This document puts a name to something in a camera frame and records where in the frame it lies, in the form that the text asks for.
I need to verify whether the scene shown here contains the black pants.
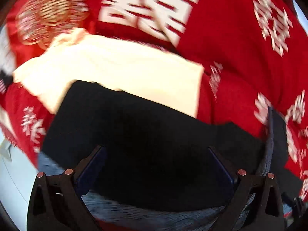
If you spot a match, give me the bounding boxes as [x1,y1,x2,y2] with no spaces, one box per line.
[38,81,266,212]

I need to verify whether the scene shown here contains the cream white cloth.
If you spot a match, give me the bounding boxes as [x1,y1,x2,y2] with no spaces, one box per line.
[13,28,204,117]

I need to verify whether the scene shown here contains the red blanket white characters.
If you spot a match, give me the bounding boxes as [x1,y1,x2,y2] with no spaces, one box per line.
[1,0,307,201]

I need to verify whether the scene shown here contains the red gold embroidered pillow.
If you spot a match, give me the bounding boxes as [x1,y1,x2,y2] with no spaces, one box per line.
[3,0,95,68]

